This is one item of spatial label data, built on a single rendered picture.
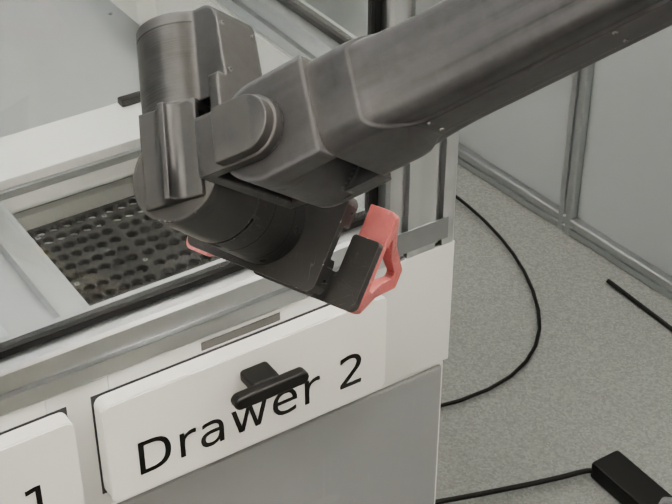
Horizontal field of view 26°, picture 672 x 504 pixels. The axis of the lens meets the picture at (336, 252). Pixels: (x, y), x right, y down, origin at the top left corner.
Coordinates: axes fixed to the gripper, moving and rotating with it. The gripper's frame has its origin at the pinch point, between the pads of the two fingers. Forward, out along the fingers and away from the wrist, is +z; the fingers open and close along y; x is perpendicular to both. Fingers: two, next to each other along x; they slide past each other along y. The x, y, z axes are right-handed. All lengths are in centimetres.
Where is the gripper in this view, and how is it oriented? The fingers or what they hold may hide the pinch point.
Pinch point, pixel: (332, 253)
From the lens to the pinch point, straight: 98.9
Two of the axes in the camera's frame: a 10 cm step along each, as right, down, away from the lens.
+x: -3.8, 9.2, -0.5
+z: 4.5, 2.3, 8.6
